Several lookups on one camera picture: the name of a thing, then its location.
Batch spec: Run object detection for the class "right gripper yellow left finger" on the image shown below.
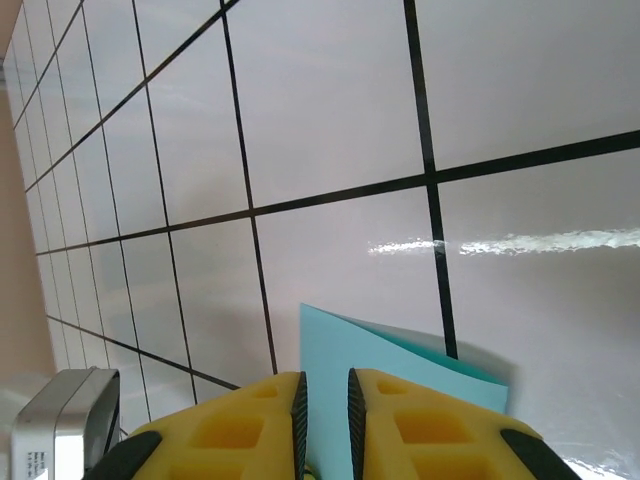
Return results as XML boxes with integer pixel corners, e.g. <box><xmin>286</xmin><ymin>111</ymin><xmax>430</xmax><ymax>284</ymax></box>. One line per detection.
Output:
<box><xmin>84</xmin><ymin>369</ymin><xmax>309</xmax><ymax>480</ymax></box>

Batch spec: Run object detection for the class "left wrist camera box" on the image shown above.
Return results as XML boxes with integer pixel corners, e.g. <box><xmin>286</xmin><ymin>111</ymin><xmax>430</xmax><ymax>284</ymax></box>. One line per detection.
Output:
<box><xmin>9</xmin><ymin>367</ymin><xmax>123</xmax><ymax>480</ymax></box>

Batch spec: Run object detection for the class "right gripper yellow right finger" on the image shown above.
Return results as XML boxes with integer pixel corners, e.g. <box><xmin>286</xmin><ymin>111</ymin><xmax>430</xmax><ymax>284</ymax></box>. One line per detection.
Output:
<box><xmin>347</xmin><ymin>367</ymin><xmax>587</xmax><ymax>480</ymax></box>

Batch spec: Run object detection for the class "light blue paper sheet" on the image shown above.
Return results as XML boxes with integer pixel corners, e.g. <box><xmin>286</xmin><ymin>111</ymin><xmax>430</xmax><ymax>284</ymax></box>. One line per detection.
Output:
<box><xmin>298</xmin><ymin>301</ymin><xmax>511</xmax><ymax>480</ymax></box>

